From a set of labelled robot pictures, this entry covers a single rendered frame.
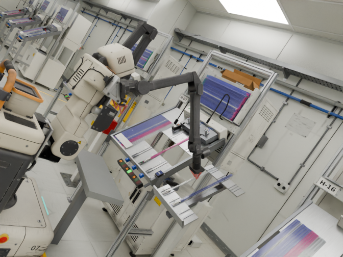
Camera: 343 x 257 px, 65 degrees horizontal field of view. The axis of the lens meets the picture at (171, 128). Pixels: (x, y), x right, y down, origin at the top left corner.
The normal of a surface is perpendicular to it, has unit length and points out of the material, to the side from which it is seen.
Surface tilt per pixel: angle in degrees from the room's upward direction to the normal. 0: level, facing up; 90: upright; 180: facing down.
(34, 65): 90
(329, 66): 90
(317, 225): 45
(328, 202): 90
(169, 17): 90
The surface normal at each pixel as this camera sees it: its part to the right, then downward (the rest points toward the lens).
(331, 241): -0.05, -0.82
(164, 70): 0.57, 0.44
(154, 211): -0.62, -0.32
